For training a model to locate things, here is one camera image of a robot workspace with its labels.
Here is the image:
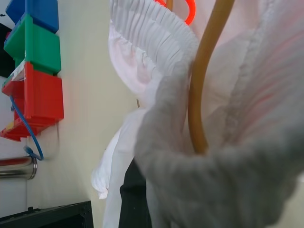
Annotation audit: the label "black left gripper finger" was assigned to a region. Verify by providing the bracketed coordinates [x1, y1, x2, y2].
[119, 161, 153, 228]

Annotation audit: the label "yellow wire hanger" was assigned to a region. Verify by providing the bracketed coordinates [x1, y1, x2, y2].
[166, 0, 235, 155]

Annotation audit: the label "black open computer case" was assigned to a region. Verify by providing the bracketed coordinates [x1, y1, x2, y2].
[0, 200, 95, 228]

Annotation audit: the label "green plastic bin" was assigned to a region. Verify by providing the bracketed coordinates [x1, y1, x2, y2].
[3, 13, 62, 76]

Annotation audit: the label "blue plastic bin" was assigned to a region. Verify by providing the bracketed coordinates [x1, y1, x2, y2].
[5, 0, 59, 34]

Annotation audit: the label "white shorts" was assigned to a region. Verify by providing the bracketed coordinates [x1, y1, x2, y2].
[91, 0, 304, 228]

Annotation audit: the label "black fabric pouch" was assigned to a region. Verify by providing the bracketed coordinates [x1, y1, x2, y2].
[0, 22, 16, 78]

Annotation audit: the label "silver metal cup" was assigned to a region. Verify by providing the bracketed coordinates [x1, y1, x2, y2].
[0, 155, 38, 181]

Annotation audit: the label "red plastic bin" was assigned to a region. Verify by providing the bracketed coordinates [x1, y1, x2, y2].
[0, 61, 65, 143]

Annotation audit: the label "blue cable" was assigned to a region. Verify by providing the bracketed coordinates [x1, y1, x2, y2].
[9, 94, 45, 162]

